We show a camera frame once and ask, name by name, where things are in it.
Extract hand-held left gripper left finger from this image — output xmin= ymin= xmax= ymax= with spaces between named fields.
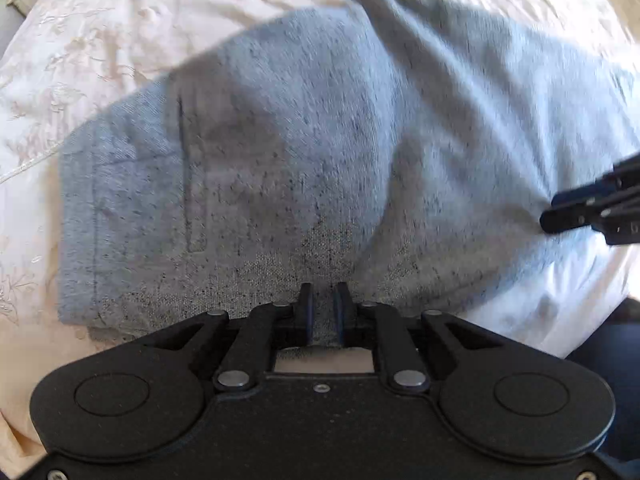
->
xmin=127 ymin=282 xmax=315 ymax=392

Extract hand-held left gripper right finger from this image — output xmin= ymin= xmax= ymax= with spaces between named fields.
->
xmin=332 ymin=281 xmax=507 ymax=395

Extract grey-blue speckled pants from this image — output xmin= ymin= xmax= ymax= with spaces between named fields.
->
xmin=57 ymin=0 xmax=640 ymax=350

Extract cream embroidered bedspread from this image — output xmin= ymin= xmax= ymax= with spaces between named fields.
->
xmin=0 ymin=0 xmax=640 ymax=461

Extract white bed sheet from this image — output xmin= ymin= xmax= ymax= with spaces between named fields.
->
xmin=465 ymin=230 xmax=640 ymax=361

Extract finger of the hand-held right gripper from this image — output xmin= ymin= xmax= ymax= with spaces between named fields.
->
xmin=540 ymin=199 xmax=640 ymax=247
xmin=551 ymin=152 xmax=640 ymax=209

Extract dark blue cloth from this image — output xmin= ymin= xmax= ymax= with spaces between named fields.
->
xmin=565 ymin=300 xmax=640 ymax=480

